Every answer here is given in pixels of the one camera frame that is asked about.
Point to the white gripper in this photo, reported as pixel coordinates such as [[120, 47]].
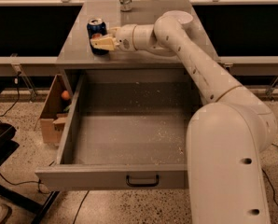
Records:
[[125, 37]]

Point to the black chair frame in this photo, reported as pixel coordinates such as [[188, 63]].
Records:
[[17, 173]]

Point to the brown cardboard box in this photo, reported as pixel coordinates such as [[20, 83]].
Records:
[[54, 113]]

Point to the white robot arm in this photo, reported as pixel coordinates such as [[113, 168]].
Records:
[[224, 137]]

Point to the blue pepsi can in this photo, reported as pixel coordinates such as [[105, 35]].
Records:
[[96, 28]]

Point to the orange fruit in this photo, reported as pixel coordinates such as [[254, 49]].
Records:
[[65, 96]]

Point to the grey cabinet counter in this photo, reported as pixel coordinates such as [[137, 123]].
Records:
[[169, 59]]

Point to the grey open drawer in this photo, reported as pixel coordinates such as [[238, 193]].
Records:
[[109, 135]]

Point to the white ceramic bowl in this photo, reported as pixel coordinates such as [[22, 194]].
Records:
[[182, 17]]

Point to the black drawer handle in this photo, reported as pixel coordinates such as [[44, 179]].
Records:
[[142, 182]]

